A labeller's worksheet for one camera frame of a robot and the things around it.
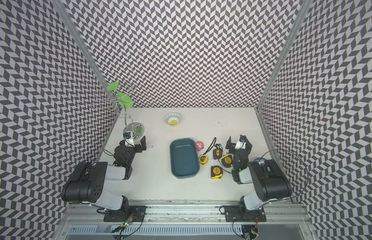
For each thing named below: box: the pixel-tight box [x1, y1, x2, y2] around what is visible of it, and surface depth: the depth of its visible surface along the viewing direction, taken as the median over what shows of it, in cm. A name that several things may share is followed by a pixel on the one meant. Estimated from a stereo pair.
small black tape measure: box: [213, 143, 223, 160], surface depth 93 cm
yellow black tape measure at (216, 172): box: [210, 165, 223, 179], surface depth 85 cm
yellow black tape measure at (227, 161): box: [221, 154, 234, 168], surface depth 90 cm
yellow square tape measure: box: [199, 137, 217, 165], surface depth 91 cm
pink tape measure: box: [195, 141, 204, 151], surface depth 98 cm
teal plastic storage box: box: [169, 138, 201, 179], surface depth 93 cm
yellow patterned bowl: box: [164, 112, 182, 127], surface depth 111 cm
